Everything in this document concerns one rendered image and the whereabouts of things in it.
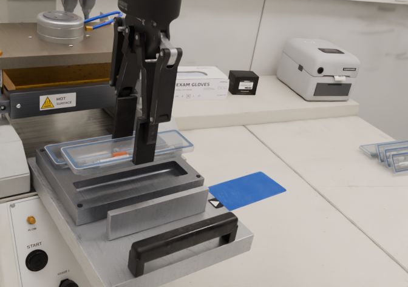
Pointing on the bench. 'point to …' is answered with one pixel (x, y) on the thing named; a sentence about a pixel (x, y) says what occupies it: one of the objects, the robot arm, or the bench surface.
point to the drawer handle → (181, 240)
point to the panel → (40, 246)
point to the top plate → (56, 40)
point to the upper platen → (55, 76)
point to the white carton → (200, 84)
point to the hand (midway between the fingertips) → (134, 131)
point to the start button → (37, 261)
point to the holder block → (116, 185)
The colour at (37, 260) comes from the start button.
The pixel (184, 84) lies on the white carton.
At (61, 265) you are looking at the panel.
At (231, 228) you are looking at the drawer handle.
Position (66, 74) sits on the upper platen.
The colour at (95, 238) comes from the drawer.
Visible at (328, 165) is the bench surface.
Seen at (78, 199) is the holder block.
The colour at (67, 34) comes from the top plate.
